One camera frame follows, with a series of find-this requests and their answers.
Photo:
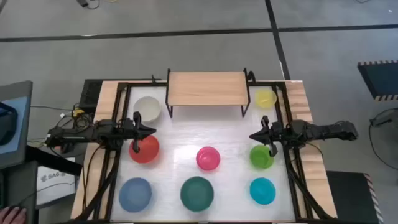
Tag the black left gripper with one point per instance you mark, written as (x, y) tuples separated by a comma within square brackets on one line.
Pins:
[(132, 130)]

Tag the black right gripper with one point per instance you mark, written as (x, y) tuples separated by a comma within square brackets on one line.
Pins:
[(273, 133)]

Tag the red bowl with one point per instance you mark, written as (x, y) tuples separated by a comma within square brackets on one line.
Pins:
[(149, 151)]

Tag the lime green bowl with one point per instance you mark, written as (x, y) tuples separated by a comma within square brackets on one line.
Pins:
[(259, 157)]

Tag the white bowl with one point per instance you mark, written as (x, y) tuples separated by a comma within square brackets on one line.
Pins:
[(149, 107)]

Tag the yellow bowl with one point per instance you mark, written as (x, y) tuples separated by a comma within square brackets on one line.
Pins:
[(265, 98)]

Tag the cyan bowl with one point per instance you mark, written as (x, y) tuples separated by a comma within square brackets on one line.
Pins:
[(262, 191)]

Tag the pink bowl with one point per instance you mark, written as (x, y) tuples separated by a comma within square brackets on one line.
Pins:
[(208, 158)]

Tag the dark green bowl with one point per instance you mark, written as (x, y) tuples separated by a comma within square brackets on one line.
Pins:
[(197, 194)]

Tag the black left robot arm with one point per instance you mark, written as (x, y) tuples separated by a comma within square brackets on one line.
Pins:
[(77, 135)]

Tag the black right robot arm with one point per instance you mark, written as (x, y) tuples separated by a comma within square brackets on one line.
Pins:
[(326, 130)]

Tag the wooden shelf black legs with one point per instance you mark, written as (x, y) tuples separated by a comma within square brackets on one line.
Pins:
[(206, 88)]

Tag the black clamp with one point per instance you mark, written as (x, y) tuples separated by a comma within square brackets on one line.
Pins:
[(251, 76)]

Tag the blue bowl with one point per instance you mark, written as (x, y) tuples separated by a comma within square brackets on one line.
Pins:
[(135, 195)]

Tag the black perforated box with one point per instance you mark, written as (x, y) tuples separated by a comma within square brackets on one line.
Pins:
[(91, 93)]

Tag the yellow connector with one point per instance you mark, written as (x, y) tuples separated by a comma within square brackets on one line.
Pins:
[(77, 112)]

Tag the black desk beam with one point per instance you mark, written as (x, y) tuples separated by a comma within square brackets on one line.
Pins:
[(53, 160)]

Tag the blue pad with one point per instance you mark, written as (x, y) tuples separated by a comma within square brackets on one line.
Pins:
[(23, 124)]

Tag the blue mat striped border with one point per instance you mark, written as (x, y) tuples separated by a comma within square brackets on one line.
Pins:
[(379, 79)]

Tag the dark round object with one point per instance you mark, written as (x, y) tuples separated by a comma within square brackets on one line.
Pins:
[(7, 124)]

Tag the dark desk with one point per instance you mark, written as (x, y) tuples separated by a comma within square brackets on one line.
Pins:
[(18, 186)]

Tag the black power adapter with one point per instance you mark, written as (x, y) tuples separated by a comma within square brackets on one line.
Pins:
[(82, 3)]

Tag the person's hand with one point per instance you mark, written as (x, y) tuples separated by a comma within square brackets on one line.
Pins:
[(12, 216)]

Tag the black metal table frame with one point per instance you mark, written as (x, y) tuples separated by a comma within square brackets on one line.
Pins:
[(143, 84)]

